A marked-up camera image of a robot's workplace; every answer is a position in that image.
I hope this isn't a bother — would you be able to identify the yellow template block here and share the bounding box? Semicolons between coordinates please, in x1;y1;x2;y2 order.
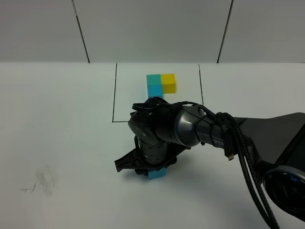
161;73;176;94

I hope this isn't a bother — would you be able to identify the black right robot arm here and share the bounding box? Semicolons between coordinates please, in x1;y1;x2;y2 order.
115;97;305;228

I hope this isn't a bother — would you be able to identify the green template block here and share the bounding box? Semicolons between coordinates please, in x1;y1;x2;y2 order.
146;74;162;86

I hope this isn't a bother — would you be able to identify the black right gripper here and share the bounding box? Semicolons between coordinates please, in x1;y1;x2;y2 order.
114;136;191;176

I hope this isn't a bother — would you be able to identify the blue template block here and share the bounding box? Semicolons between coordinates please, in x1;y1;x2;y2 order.
147;84;163;98

